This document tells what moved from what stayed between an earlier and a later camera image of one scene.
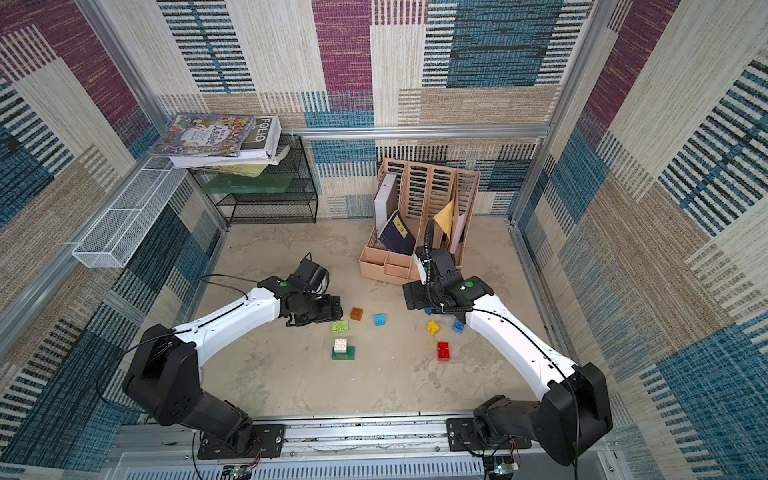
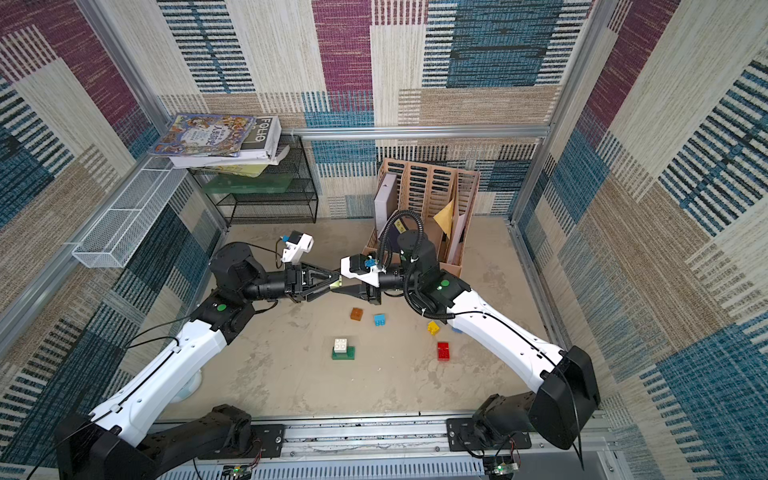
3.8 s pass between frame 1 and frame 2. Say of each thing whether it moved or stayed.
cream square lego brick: stayed
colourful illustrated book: stayed
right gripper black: moved
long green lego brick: stayed
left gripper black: moved
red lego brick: stayed
